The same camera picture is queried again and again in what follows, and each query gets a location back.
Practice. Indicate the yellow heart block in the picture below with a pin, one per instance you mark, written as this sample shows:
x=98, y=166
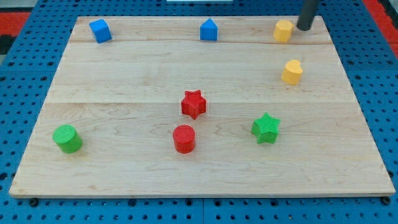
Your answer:
x=292, y=72

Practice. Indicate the light wooden board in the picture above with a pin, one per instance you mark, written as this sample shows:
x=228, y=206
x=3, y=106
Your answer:
x=124, y=96

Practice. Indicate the yellow hexagon block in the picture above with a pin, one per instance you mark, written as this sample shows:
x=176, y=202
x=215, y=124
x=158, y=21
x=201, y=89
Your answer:
x=283, y=30

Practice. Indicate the green cylinder block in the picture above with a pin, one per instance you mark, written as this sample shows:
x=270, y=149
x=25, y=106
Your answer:
x=67, y=138

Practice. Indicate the red star block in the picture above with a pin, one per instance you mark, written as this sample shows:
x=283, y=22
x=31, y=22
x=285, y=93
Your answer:
x=193, y=104

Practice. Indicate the blue cube block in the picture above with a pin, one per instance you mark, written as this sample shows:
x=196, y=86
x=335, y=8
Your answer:
x=100, y=30

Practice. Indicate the green star block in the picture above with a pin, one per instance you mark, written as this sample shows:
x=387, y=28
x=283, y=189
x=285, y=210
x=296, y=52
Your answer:
x=266, y=129

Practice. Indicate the red cylinder block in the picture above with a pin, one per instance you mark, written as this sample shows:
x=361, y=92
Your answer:
x=184, y=139

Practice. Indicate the blue pentagon house block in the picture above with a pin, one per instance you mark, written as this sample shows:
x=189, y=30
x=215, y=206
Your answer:
x=209, y=30

